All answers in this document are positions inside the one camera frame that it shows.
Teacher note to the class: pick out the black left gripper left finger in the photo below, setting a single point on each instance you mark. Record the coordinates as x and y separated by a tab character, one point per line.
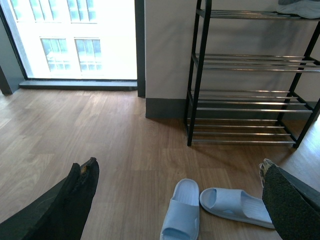
61	212

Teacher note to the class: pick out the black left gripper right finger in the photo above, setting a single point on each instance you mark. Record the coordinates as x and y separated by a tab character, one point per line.
293	206

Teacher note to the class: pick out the light blue slipper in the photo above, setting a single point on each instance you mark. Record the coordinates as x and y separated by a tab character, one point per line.
236	205
182	219

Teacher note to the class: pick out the grey sneaker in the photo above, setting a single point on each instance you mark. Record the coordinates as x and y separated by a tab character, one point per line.
309	9

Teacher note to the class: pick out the black metal shoe rack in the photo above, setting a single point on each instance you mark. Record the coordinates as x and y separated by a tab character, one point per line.
246	116

